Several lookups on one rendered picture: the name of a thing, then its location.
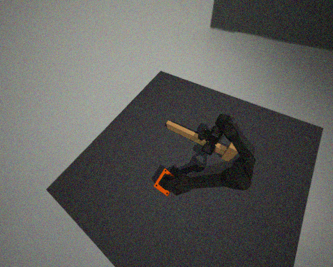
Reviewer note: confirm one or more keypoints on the wooden post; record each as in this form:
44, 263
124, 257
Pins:
229, 153

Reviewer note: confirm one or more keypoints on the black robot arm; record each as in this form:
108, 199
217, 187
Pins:
238, 176

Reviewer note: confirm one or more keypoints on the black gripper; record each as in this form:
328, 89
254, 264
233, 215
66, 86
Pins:
208, 147

